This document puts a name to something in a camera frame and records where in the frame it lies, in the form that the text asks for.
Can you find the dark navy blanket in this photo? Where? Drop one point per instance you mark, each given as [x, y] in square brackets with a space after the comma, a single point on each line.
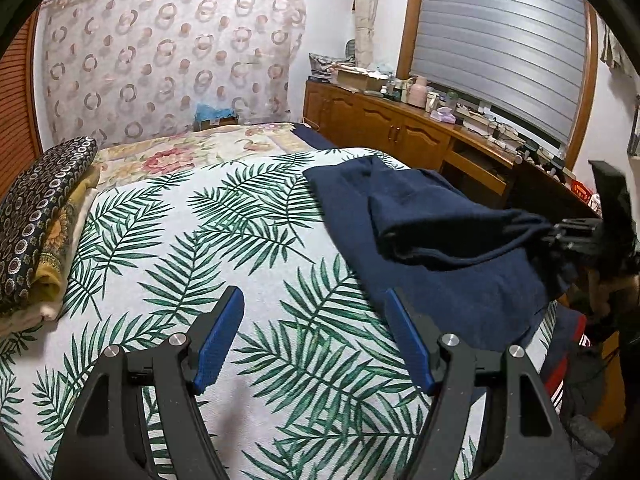
[315, 136]

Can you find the grey cloth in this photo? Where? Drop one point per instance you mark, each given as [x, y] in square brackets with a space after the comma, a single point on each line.
[590, 440]

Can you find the wooden louvered door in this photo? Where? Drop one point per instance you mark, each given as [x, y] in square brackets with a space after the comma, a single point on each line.
[20, 125]

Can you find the cardboard box with blue bag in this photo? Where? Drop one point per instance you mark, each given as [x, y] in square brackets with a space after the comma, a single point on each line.
[215, 117]

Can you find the green leaf-print bedsheet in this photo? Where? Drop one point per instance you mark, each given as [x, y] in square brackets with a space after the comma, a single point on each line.
[200, 240]

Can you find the yellow floral folded blanket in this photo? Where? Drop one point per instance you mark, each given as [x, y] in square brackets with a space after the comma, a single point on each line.
[60, 250]

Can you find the hanging clothes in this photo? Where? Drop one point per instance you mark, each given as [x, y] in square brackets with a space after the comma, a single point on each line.
[617, 52]

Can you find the pink floral bedspread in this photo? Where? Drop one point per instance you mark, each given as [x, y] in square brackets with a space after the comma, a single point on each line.
[175, 155]

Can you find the wooden sideboard cabinet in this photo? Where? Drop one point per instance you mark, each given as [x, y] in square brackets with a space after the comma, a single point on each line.
[380, 120]

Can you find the grey window blind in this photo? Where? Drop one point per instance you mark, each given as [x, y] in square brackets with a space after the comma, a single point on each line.
[500, 40]

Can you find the pink thermos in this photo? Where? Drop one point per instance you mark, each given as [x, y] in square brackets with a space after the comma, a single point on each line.
[417, 92]

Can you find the purple tissue pack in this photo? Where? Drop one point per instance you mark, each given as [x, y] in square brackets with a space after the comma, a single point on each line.
[442, 115]

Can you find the navy printed t-shirt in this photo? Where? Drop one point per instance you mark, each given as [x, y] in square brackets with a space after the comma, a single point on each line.
[450, 270]

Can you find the circle-patterned sheer curtain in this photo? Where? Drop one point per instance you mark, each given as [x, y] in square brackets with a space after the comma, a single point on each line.
[165, 60]

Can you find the grey patterned bag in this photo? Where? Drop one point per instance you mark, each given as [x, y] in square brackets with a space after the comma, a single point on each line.
[325, 65]

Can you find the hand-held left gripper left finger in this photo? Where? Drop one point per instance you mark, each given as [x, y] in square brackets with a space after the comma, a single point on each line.
[217, 345]

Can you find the red and black clothing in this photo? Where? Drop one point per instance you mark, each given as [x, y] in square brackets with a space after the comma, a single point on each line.
[570, 355]

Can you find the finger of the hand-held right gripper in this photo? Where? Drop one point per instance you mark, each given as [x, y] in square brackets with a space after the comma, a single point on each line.
[570, 240]

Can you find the cream folded blanket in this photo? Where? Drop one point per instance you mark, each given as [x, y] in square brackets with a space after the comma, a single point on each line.
[30, 317]

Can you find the person's right hand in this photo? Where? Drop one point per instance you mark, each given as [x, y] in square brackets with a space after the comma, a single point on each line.
[602, 285]

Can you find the wooden window frame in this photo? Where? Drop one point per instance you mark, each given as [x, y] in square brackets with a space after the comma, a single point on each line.
[405, 25]

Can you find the green-capped bottle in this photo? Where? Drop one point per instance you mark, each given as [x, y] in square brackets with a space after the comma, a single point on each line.
[452, 100]

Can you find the beige lace curtain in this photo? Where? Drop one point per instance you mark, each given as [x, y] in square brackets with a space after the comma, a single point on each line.
[363, 15]

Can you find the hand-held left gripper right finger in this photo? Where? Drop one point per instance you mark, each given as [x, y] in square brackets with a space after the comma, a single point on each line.
[410, 340]

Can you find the red box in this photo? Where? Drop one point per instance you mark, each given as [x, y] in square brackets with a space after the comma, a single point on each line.
[582, 191]

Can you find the brown cardboard box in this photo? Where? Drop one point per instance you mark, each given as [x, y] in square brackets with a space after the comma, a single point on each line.
[352, 79]

